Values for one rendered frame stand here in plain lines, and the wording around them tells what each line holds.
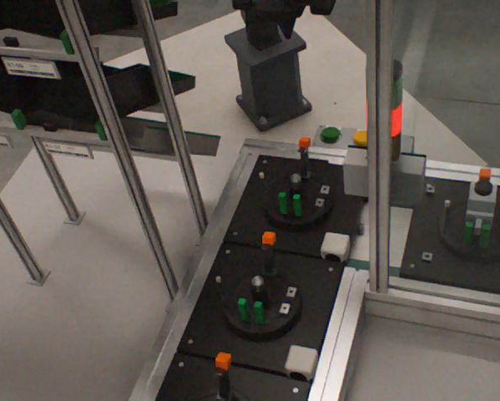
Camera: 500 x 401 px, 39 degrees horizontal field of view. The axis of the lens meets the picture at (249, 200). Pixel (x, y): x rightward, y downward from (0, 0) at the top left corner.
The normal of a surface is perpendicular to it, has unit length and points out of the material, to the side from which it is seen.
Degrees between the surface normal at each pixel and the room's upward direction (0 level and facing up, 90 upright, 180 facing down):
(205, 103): 0
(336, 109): 0
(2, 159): 0
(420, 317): 90
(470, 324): 90
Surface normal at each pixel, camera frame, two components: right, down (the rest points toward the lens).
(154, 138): 0.88, 0.26
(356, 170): -0.30, 0.73
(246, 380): -0.14, -0.67
